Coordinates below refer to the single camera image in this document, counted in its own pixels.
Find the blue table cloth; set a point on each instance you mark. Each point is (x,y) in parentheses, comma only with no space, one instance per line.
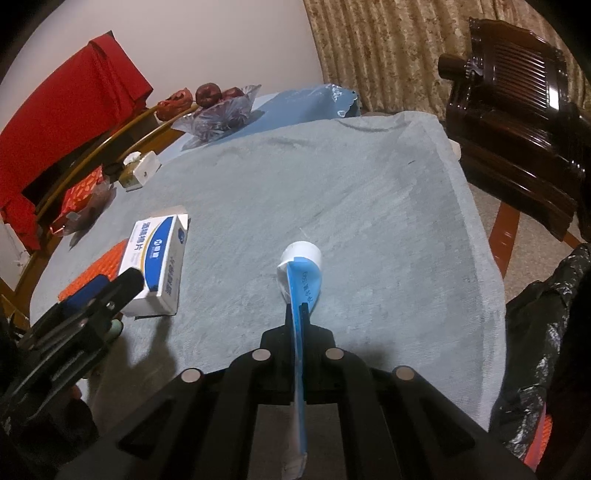
(291,107)

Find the small glass dish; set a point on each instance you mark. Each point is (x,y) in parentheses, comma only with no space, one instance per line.
(101,197)

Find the grey table cloth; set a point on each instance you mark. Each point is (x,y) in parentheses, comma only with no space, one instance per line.
(408,277)

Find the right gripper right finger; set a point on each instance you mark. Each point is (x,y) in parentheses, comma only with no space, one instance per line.
(395,424)

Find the red cloth cover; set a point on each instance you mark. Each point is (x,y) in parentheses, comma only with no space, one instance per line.
(93,92)

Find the glass fruit bowl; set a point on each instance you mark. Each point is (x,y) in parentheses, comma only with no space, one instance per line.
(226,117)

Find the white tissue box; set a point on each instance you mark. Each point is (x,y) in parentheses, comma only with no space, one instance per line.
(138,169)

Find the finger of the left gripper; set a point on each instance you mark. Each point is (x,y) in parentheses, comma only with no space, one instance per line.
(102,298)

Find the beige patterned curtain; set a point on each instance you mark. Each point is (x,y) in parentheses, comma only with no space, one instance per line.
(387,51)

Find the dark wooden armchair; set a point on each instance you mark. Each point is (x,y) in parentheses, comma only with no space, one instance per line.
(523,140)

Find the white blue medicine box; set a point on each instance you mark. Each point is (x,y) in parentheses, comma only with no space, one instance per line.
(156,248)

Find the white toothpaste tube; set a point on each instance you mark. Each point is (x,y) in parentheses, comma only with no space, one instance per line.
(300,277)

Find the black lined trash bin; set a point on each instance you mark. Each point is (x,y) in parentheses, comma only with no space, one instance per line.
(547,373)

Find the red basket ornament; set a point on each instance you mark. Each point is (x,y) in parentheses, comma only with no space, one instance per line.
(175,104)

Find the red apples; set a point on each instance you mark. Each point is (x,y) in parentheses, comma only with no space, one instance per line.
(209,94)

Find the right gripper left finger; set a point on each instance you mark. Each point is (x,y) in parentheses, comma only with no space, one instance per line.
(201,429)

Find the orange foam net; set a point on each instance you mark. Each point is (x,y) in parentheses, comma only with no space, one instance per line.
(107,265)
(540,441)

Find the red snack packet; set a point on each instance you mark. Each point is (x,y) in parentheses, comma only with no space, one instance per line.
(76,199)

